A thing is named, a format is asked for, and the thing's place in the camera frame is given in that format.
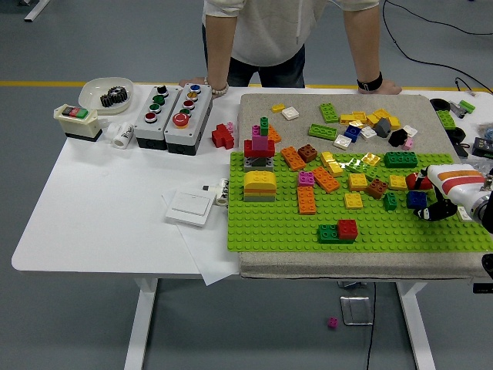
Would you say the white desk foot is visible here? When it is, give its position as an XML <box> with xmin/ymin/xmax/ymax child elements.
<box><xmin>23</xmin><ymin>0</ymin><xmax>51</xmax><ymax>22</ymax></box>

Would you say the black cable with plug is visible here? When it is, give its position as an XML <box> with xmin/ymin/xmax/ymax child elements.
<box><xmin>454</xmin><ymin>76</ymin><xmax>493</xmax><ymax>97</ymax></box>

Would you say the grey emergency-stop button box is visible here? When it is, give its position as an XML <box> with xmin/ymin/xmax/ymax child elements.
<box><xmin>163</xmin><ymin>82</ymin><xmax>213</xmax><ymax>156</ymax></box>

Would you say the dark green long brick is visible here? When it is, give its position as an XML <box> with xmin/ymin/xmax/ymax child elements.
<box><xmin>384</xmin><ymin>151</ymin><xmax>419</xmax><ymax>170</ymax></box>
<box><xmin>317</xmin><ymin>224</ymin><xmax>357</xmax><ymax>245</ymax></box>

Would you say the grey-brown mat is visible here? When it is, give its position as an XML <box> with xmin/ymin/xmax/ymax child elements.
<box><xmin>236</xmin><ymin>92</ymin><xmax>493</xmax><ymax>281</ymax></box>

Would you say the white bowl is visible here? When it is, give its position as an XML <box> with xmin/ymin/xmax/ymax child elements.
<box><xmin>78</xmin><ymin>76</ymin><xmax>135</xmax><ymax>116</ymax></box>

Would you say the black brick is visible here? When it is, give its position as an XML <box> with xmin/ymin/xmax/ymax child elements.
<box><xmin>387</xmin><ymin>128</ymin><xmax>410</xmax><ymax>147</ymax></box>

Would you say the grey sloped brick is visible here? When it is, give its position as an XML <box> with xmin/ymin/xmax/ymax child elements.
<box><xmin>374</xmin><ymin>117</ymin><xmax>393</xmax><ymax>139</ymax></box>

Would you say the grey arch brick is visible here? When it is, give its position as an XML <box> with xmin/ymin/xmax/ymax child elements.
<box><xmin>243</xmin><ymin>156</ymin><xmax>275</xmax><ymax>173</ymax></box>

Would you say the red rounded brick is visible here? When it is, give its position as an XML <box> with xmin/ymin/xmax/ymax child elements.
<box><xmin>405</xmin><ymin>172</ymin><xmax>429</xmax><ymax>190</ymax></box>

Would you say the lime green baseplate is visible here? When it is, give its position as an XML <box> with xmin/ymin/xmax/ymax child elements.
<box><xmin>226</xmin><ymin>152</ymin><xmax>493</xmax><ymax>254</ymax></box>

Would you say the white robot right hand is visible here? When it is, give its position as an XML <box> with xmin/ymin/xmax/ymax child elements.
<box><xmin>407</xmin><ymin>163</ymin><xmax>488</xmax><ymax>223</ymax></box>

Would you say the white bead bracelet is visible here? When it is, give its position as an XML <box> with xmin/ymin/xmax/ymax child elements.
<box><xmin>203</xmin><ymin>76</ymin><xmax>230</xmax><ymax>99</ymax></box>

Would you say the grey flat brick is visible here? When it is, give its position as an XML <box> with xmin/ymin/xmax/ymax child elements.
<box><xmin>243</xmin><ymin>191</ymin><xmax>277</xmax><ymax>204</ymax></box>

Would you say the cream switch box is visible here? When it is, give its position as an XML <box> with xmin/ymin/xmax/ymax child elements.
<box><xmin>52</xmin><ymin>103</ymin><xmax>104</xmax><ymax>143</ymax></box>

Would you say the person's left hand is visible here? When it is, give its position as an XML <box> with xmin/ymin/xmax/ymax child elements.
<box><xmin>359</xmin><ymin>79</ymin><xmax>404</xmax><ymax>96</ymax></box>

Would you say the grey four-button box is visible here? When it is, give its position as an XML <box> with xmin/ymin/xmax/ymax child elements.
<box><xmin>133</xmin><ymin>85</ymin><xmax>181</xmax><ymax>150</ymax></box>

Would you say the red wide brick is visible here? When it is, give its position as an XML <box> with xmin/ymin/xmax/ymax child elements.
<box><xmin>243</xmin><ymin>139</ymin><xmax>276</xmax><ymax>159</ymax></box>

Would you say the small metal part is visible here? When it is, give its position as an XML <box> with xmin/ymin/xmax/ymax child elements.
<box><xmin>448</xmin><ymin>100</ymin><xmax>469</xmax><ymax>119</ymax></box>

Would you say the clear plastic bag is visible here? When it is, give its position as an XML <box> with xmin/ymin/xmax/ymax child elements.
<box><xmin>468</xmin><ymin>154</ymin><xmax>493</xmax><ymax>173</ymax></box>

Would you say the black floor cable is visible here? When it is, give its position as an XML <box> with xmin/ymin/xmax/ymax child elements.
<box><xmin>387</xmin><ymin>0</ymin><xmax>493</xmax><ymax>36</ymax></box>
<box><xmin>383</xmin><ymin>0</ymin><xmax>493</xmax><ymax>96</ymax></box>

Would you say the person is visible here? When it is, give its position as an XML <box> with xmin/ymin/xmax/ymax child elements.
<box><xmin>178</xmin><ymin>0</ymin><xmax>404</xmax><ymax>99</ymax></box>

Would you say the black wristwatch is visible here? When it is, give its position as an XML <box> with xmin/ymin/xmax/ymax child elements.
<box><xmin>356</xmin><ymin>72</ymin><xmax>384</xmax><ymax>93</ymax></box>

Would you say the white pipe tee fitting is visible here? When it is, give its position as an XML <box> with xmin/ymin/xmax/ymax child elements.
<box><xmin>106</xmin><ymin>120</ymin><xmax>136</xmax><ymax>150</ymax></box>

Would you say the person's right hand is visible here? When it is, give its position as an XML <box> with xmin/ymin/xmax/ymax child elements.
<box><xmin>178</xmin><ymin>76</ymin><xmax>211</xmax><ymax>89</ymax></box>

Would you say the yellow rounded brick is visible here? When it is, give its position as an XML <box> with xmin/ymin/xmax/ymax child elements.
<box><xmin>243</xmin><ymin>171</ymin><xmax>277</xmax><ymax>190</ymax></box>

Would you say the white paper sheet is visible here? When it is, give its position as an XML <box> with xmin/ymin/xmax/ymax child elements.
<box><xmin>160</xmin><ymin>190</ymin><xmax>242</xmax><ymax>287</ymax></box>

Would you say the lime long brick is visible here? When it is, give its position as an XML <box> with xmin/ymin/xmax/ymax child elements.
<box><xmin>345</xmin><ymin>159</ymin><xmax>381</xmax><ymax>181</ymax></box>
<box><xmin>307</xmin><ymin>123</ymin><xmax>338</xmax><ymax>140</ymax></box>
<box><xmin>318</xmin><ymin>103</ymin><xmax>340</xmax><ymax>124</ymax></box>
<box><xmin>436</xmin><ymin>109</ymin><xmax>458</xmax><ymax>130</ymax></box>

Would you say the brown square brick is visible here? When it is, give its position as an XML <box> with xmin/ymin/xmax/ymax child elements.
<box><xmin>365</xmin><ymin>179</ymin><xmax>389</xmax><ymax>200</ymax></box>
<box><xmin>297</xmin><ymin>143</ymin><xmax>319</xmax><ymax>163</ymax></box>

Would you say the metal floor socket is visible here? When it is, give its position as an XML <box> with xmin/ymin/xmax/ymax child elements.
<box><xmin>338</xmin><ymin>295</ymin><xmax>374</xmax><ymax>327</ymax></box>

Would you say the white wall switch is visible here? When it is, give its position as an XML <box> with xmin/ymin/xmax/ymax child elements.
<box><xmin>165</xmin><ymin>190</ymin><xmax>217</xmax><ymax>228</ymax></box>

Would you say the white printed pipe fitting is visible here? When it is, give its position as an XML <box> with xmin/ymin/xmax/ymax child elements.
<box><xmin>214</xmin><ymin>177</ymin><xmax>230</xmax><ymax>207</ymax></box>

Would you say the black display module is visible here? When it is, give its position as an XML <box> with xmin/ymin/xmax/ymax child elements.
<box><xmin>472</xmin><ymin>136</ymin><xmax>493</xmax><ymax>157</ymax></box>

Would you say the red cross-shaped brick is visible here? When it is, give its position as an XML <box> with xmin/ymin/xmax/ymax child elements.
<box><xmin>210</xmin><ymin>123</ymin><xmax>236</xmax><ymax>150</ymax></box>

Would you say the black hanging cable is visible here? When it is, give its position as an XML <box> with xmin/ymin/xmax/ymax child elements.
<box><xmin>365</xmin><ymin>283</ymin><xmax>377</xmax><ymax>370</ymax></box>

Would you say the white table leg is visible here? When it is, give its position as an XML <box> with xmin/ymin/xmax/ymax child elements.
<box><xmin>396</xmin><ymin>282</ymin><xmax>436</xmax><ymax>370</ymax></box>
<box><xmin>123</xmin><ymin>277</ymin><xmax>159</xmax><ymax>370</ymax></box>

